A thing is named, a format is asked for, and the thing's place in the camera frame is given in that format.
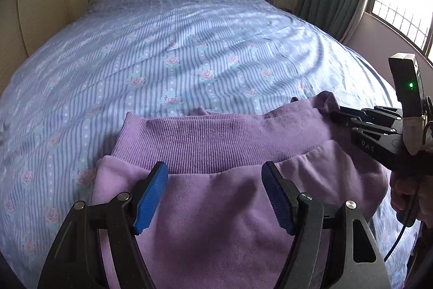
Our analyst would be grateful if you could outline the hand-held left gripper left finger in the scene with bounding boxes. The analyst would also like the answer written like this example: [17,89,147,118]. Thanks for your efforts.
[37,161,169,289]

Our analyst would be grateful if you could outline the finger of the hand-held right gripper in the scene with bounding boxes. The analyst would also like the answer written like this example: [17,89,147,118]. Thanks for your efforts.
[352,122,403,138]
[330,105,404,124]

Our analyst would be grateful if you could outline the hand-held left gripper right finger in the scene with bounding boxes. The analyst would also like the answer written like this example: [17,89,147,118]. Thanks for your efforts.
[261,161,396,289]

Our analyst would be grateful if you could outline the purple sweatshirt with green print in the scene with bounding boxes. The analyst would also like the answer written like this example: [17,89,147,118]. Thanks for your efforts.
[91,91,389,289]

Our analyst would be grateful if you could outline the person's right hand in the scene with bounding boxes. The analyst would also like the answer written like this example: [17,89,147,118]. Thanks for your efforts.
[390,170,433,225]

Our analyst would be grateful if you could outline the blue striped floral duvet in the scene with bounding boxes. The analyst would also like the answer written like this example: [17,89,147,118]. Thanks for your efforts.
[0,0,423,289]

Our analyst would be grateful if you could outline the white wardrobe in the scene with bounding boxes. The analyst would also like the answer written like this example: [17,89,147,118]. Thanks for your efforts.
[0,0,71,93]

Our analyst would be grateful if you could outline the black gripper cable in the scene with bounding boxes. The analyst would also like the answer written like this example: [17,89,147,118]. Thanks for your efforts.
[382,189,422,262]

